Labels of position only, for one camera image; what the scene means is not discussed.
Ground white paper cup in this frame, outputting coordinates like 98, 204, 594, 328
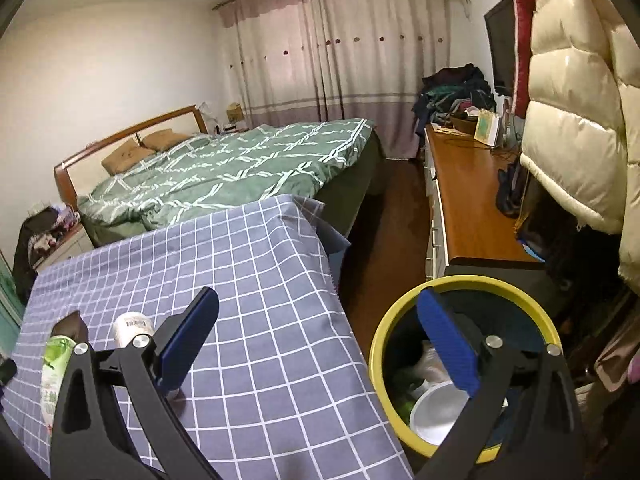
409, 382, 470, 446

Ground yellow rimmed trash bin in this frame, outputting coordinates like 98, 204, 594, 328
369, 274, 561, 458

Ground white plastic bottle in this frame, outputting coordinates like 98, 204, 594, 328
113, 312, 155, 348

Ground green plastic bag in bin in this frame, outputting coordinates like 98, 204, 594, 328
393, 380, 431, 425

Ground glass wardrobe sliding door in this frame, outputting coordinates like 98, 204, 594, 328
0, 255, 25, 358

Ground blue checkered tablecloth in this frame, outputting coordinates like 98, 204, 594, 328
1, 195, 411, 479

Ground white bedside drawer cabinet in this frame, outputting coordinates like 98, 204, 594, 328
34, 223, 94, 272

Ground dark clothes on nightstand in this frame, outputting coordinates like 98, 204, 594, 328
12, 203, 79, 304

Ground long wooden dresser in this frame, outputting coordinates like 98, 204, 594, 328
424, 126, 542, 280

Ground wooden bed headboard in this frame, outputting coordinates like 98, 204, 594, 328
53, 105, 207, 208

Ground brown pillow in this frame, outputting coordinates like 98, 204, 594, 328
101, 139, 156, 176
140, 128, 193, 152

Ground cream puffer jacket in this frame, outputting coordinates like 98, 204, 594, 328
521, 0, 639, 289

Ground framed picture on dresser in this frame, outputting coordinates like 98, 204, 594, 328
474, 110, 500, 148

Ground green plaid bed duvet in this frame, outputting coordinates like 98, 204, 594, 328
77, 118, 381, 235

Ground pile of dark clothes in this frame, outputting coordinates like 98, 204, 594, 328
412, 63, 497, 136

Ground small box on far nightstand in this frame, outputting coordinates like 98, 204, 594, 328
227, 102, 245, 124

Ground black television screen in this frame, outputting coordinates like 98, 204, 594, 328
485, 0, 515, 96

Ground pink white curtain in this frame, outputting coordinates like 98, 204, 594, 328
217, 0, 449, 159

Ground red garment hanging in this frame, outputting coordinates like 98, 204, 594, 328
512, 0, 536, 118

